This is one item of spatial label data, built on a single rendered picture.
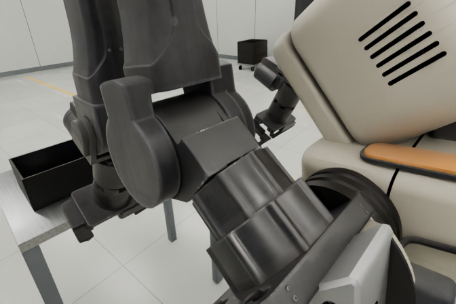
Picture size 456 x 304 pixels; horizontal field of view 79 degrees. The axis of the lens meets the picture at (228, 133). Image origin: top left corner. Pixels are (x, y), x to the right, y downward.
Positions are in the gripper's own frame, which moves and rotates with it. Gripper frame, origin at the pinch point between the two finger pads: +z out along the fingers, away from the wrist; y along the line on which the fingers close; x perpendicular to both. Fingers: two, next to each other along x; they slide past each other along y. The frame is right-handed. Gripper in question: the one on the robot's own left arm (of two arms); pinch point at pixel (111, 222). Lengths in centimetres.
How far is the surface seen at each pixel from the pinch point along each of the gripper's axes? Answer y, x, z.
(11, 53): -100, -631, 370
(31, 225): 8.9, -25.7, 34.4
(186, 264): -50, -6, 113
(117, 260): -24, -34, 127
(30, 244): 10.8, -20.2, 33.5
